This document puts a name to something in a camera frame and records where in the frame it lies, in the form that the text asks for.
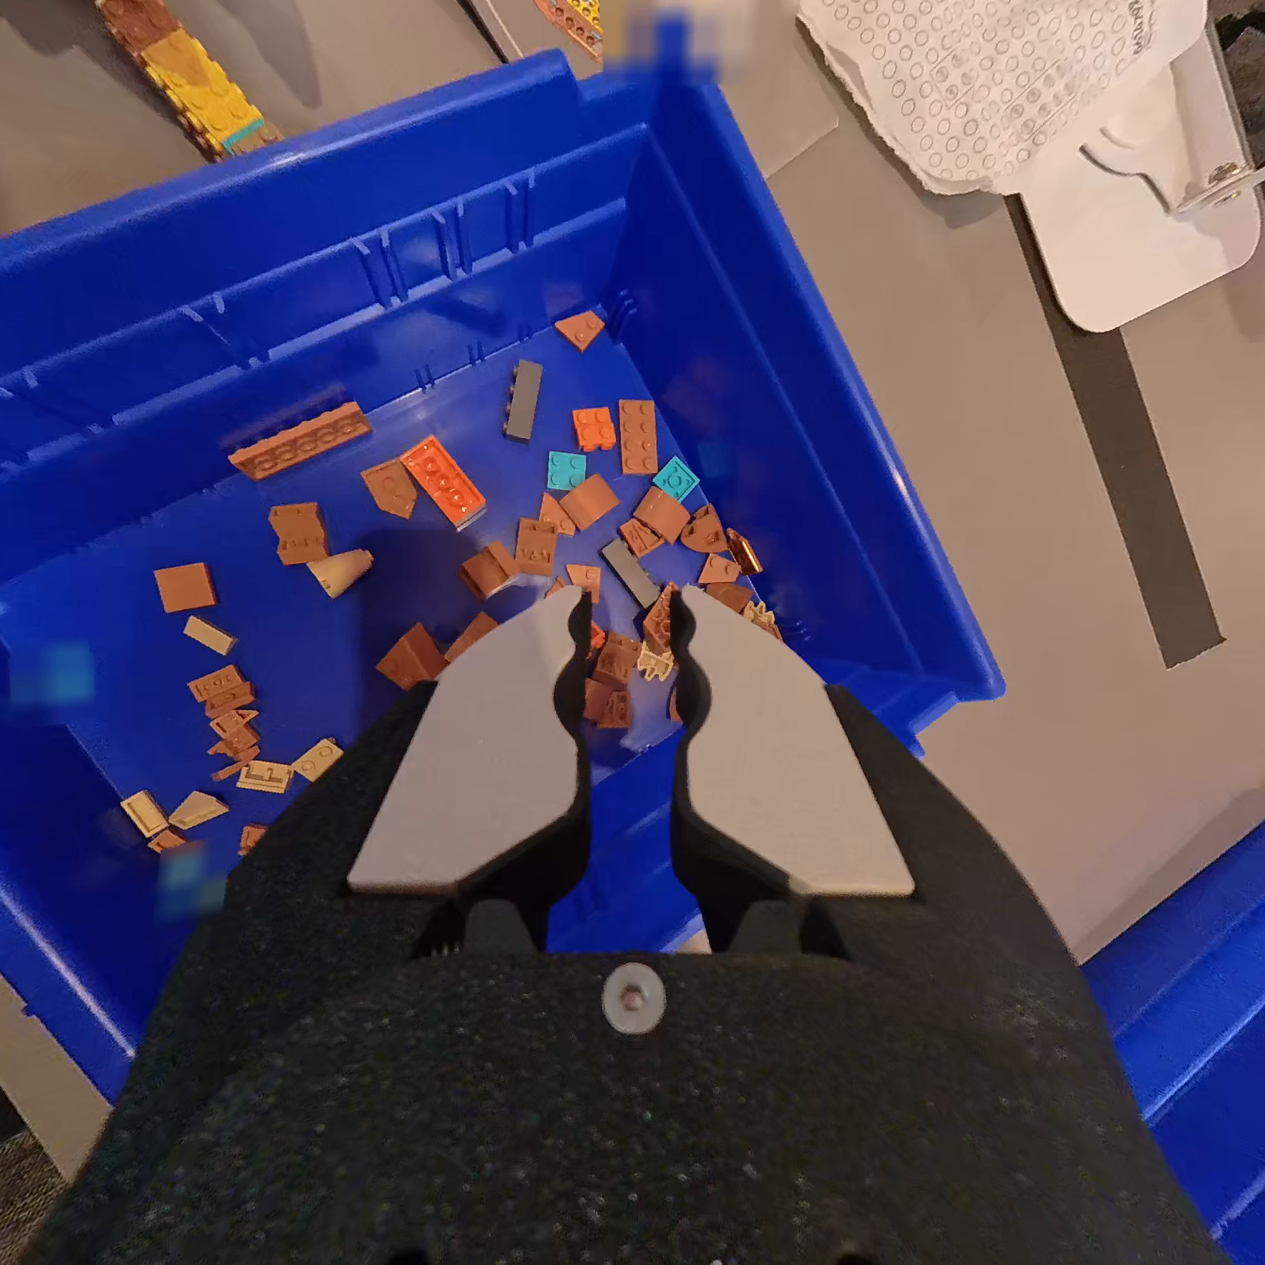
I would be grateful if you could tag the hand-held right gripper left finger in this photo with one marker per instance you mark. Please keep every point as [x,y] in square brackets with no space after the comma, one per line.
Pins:
[474,771]

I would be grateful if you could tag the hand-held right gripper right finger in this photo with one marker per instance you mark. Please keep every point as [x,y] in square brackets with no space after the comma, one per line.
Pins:
[790,782]

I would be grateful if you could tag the pile of lego bricks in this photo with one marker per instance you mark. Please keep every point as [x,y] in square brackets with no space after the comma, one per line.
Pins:
[443,479]

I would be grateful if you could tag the blue plastic bin holding bricks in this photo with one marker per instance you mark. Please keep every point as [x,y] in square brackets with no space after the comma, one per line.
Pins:
[297,199]

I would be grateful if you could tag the partly built lego boat model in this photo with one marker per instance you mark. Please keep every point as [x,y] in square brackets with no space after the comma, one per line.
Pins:
[188,69]

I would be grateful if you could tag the empty blue plastic bin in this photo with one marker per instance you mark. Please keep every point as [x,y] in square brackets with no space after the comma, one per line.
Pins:
[1185,1038]

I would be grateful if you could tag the white plastic stand base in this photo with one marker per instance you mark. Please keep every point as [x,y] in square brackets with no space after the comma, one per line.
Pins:
[1136,257]

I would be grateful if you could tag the white perforated sheet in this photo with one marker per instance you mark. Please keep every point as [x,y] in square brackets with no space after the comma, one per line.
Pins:
[988,89]

